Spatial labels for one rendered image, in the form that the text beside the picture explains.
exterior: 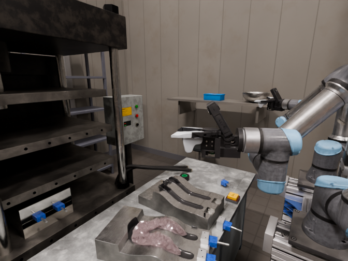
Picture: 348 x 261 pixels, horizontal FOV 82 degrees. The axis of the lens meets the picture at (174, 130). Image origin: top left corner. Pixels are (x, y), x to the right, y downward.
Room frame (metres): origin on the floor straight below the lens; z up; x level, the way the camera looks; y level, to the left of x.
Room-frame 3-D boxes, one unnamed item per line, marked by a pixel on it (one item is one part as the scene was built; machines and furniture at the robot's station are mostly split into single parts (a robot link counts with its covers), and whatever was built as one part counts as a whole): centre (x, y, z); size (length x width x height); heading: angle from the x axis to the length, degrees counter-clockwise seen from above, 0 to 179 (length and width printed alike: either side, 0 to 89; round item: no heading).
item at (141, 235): (0.81, 0.08, 0.90); 0.26 x 0.18 x 0.08; 74
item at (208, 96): (2.95, -0.59, 1.36); 0.27 x 0.18 x 0.09; 56
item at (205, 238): (0.79, -0.20, 0.85); 0.13 x 0.05 x 0.05; 74
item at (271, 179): (0.56, -0.30, 1.34); 0.11 x 0.08 x 0.11; 172
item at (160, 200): (1.15, -0.04, 0.87); 0.50 x 0.26 x 0.14; 57
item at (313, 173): (1.05, -0.85, 1.09); 0.15 x 0.15 x 0.10
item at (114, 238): (0.81, 0.08, 0.85); 0.50 x 0.26 x 0.11; 74
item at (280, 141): (0.55, -0.30, 1.43); 0.11 x 0.08 x 0.09; 82
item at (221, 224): (0.93, -0.30, 0.83); 0.13 x 0.05 x 0.05; 59
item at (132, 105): (1.71, 0.43, 0.73); 0.30 x 0.22 x 1.47; 147
